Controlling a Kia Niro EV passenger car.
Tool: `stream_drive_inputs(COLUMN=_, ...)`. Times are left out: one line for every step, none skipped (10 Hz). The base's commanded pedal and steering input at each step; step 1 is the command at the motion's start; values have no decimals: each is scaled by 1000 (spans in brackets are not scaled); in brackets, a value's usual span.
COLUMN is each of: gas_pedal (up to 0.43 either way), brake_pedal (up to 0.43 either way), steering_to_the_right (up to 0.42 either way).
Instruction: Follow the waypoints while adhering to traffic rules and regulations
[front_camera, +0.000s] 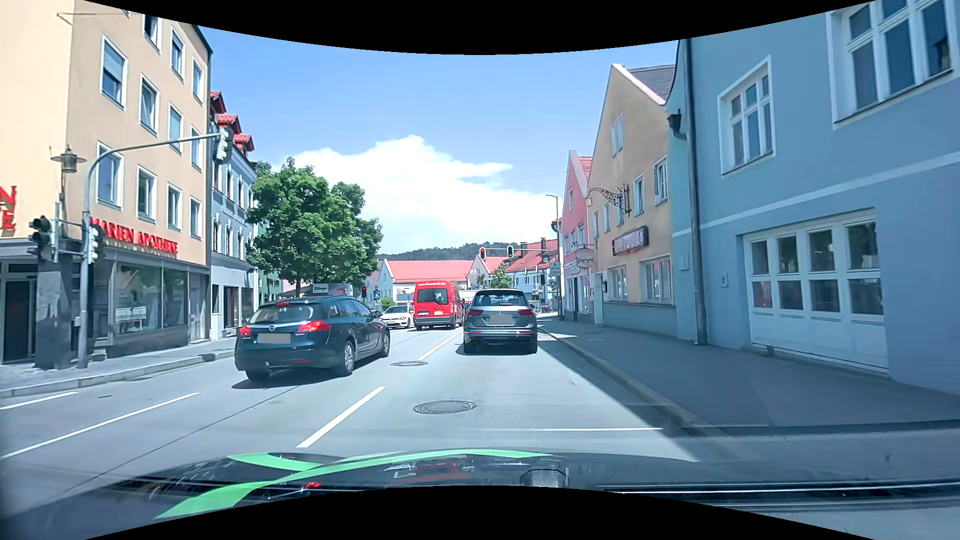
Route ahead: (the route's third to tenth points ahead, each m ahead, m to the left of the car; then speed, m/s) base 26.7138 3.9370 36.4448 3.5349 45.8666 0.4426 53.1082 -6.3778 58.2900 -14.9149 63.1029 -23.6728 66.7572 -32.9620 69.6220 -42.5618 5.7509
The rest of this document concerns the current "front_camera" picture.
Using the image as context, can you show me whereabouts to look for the wooded hill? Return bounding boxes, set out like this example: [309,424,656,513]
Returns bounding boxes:
[377,241,543,262]

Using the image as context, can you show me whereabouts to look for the buildings with red roofs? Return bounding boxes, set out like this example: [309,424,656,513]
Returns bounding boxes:
[466,238,562,310]

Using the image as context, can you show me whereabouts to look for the grey suv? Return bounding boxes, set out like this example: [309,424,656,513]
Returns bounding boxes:
[462,288,540,355]

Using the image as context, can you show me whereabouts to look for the red van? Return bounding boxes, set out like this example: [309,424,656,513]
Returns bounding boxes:
[413,280,465,331]

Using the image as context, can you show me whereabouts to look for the white building with red roof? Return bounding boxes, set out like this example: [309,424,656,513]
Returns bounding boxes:
[377,258,476,305]

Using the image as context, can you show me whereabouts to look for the pink building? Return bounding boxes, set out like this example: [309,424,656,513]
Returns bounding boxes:
[561,150,595,324]

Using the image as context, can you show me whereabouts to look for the grey asphalt road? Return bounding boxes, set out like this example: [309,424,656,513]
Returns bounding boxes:
[0,313,960,519]

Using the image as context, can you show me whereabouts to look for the beige gabled building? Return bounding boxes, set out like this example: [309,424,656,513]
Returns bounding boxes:
[586,63,679,338]

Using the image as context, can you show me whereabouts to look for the large green tree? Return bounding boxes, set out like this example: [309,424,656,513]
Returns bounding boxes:
[246,156,384,295]

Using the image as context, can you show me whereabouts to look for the dark blue estate car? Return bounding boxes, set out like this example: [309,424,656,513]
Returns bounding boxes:
[234,294,391,382]

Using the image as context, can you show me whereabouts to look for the car's own bonnet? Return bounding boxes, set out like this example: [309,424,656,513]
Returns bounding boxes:
[0,448,960,540]

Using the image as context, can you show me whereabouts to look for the road markings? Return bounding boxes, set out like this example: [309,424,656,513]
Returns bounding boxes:
[0,328,665,460]

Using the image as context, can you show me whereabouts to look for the grey building with red dormers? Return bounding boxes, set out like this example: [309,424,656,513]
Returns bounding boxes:
[208,91,261,341]

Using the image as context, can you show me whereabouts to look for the grey paved pavement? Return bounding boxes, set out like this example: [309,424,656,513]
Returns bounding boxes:
[0,336,238,399]
[537,313,960,432]

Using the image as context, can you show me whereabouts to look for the light blue building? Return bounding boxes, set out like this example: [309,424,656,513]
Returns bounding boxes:
[665,0,960,396]

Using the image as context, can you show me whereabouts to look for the beige building with shopfront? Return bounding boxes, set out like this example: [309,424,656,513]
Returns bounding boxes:
[0,0,214,366]

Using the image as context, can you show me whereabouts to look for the black traffic light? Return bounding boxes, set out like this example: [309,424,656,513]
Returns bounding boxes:
[27,215,57,264]

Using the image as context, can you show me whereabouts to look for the lamp post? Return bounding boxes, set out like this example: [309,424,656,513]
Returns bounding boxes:
[545,193,564,320]

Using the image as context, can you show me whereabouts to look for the wall lantern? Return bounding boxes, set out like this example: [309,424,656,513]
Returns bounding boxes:
[50,144,88,175]

